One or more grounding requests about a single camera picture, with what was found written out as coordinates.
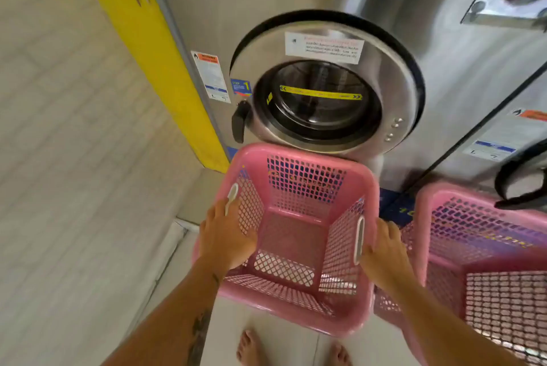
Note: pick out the person's right forearm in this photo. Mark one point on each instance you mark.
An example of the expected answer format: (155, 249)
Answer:
(444, 331)

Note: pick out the person's foot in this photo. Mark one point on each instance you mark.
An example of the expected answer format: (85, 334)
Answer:
(250, 350)
(339, 356)

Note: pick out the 10 kg washer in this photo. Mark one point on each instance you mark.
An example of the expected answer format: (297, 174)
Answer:
(448, 79)
(474, 169)

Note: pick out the person's left hand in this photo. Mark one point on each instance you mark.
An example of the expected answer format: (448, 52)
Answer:
(224, 241)

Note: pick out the person's left forearm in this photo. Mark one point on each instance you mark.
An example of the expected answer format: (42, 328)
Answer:
(171, 327)

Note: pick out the pink plastic laundry basket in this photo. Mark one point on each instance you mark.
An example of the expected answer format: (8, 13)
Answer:
(423, 229)
(290, 246)

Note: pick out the person's left foot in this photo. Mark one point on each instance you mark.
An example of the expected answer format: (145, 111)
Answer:
(250, 350)

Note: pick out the person's right hand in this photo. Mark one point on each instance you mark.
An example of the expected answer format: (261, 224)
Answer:
(386, 259)

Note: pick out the person's right foot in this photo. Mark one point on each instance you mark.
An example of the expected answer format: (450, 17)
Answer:
(339, 356)

